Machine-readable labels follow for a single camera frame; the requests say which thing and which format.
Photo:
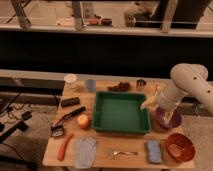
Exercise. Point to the bunch of dark grapes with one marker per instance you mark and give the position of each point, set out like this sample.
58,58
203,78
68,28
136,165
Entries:
121,87

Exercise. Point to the grey folded cloth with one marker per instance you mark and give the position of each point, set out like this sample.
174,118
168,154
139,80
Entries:
86,149

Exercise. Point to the red apple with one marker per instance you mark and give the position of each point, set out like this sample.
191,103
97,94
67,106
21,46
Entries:
83,121

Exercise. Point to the small dark cup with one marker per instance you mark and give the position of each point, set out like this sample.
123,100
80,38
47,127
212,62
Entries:
140,84

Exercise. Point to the metal spoon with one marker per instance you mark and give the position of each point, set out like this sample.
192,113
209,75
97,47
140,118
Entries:
116,152

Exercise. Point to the wooden table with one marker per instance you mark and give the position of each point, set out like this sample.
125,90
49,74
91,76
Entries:
106,142

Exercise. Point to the purple plate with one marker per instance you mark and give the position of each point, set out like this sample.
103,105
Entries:
174,122

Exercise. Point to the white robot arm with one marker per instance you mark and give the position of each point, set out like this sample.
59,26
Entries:
186,79

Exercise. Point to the blue grey cup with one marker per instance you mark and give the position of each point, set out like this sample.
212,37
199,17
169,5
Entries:
90,85

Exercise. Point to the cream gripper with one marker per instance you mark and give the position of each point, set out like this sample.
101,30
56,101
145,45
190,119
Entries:
149,103

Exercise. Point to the blue sponge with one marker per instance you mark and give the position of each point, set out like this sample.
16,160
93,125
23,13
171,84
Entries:
154,152

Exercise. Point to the red bowl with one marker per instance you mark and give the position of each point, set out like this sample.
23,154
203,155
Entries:
180,147

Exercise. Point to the white lidded cup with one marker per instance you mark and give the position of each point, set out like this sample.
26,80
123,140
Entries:
71,80

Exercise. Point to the black rectangular block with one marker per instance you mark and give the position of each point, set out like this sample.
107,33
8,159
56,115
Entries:
70,101

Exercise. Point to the black tripod stand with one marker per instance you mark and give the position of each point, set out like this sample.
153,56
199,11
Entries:
14,123

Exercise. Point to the green plastic tray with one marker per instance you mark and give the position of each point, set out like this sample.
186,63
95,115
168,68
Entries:
120,112

